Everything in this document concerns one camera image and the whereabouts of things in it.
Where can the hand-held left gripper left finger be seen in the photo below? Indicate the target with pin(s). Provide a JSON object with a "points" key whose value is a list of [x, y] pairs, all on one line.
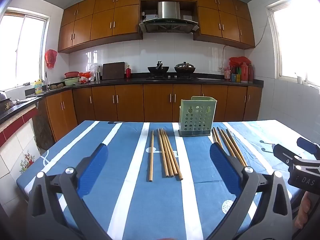
{"points": [[93, 170]]}

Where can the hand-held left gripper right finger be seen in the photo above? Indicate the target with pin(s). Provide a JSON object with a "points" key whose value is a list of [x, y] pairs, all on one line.
{"points": [[225, 167]]}

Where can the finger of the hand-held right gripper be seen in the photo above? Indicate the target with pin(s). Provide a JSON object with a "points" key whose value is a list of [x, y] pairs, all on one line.
{"points": [[285, 155], [308, 146]]}

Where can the green perforated plastic chopstick holder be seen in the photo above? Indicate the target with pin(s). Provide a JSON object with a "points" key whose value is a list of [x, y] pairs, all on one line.
{"points": [[197, 120]]}

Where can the person's right hand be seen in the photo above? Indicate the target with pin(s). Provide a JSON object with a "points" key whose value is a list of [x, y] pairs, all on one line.
{"points": [[303, 212]]}

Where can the blue white striped tablecloth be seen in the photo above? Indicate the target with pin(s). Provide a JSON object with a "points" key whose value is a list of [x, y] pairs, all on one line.
{"points": [[120, 150]]}

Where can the wooden lower kitchen cabinets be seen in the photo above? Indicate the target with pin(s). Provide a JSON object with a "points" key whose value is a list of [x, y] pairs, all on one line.
{"points": [[130, 102]]}

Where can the dark red sauce bottle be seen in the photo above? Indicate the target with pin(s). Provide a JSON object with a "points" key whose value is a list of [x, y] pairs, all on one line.
{"points": [[244, 73], [250, 73]]}

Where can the red label sauce bottle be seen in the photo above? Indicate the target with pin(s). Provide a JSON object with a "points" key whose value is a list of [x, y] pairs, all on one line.
{"points": [[227, 75]]}

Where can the stainless steel cup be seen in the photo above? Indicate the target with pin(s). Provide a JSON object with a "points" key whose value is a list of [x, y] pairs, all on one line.
{"points": [[97, 76]]}

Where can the red and white plastic bag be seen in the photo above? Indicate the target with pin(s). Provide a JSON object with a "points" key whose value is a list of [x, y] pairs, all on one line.
{"points": [[85, 76]]}

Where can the grey rag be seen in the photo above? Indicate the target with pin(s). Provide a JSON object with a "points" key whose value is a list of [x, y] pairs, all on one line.
{"points": [[25, 100]]}

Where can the red plastic basin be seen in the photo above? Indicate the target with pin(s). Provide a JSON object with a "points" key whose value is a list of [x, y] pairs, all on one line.
{"points": [[72, 74]]}

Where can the yellow detergent bottle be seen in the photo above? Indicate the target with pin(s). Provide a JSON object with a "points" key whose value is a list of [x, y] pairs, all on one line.
{"points": [[38, 87]]}

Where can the black kitchen countertop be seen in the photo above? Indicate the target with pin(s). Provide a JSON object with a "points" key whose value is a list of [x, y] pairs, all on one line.
{"points": [[140, 80]]}

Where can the dark wooden cutting board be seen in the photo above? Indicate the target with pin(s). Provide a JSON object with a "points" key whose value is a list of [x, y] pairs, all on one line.
{"points": [[113, 71]]}

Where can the steel sink faucet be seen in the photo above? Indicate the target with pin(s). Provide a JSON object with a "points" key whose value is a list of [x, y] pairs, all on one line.
{"points": [[46, 80]]}

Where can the red glass bottle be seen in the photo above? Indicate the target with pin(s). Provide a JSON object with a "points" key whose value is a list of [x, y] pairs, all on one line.
{"points": [[128, 72]]}

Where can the black gas stove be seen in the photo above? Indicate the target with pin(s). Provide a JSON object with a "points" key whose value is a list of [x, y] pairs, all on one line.
{"points": [[172, 78]]}

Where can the black wok with lid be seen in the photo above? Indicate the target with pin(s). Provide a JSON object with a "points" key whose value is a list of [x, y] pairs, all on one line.
{"points": [[185, 67]]}

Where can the dark patterned box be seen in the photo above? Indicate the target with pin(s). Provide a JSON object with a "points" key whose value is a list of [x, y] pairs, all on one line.
{"points": [[6, 104]]}

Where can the black open wok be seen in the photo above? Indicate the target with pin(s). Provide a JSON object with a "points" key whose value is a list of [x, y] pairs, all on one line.
{"points": [[158, 69]]}

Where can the red hanging plastic bag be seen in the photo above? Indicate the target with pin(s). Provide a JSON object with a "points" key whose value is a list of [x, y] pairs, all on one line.
{"points": [[51, 58]]}

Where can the steel range hood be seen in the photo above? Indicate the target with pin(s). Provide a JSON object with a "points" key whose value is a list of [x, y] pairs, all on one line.
{"points": [[168, 12]]}

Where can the right-wall sliding window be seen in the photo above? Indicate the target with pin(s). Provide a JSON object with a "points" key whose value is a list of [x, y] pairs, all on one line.
{"points": [[295, 42]]}

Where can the left-wall sliding window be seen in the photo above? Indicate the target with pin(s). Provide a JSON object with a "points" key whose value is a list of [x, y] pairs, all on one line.
{"points": [[25, 50]]}

